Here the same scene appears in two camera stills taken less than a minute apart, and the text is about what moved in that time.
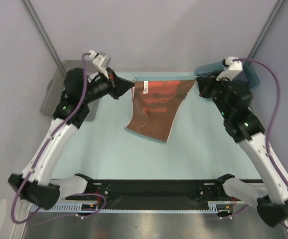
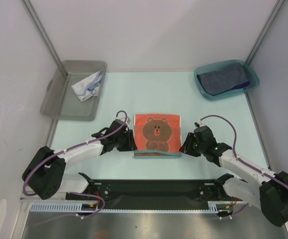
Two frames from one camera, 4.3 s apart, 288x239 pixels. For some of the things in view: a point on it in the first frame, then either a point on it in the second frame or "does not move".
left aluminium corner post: (44, 35) does not move
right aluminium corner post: (278, 5) does not move
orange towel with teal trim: (155, 100) to (157, 136)
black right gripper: (207, 86) to (192, 144)
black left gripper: (119, 86) to (130, 145)
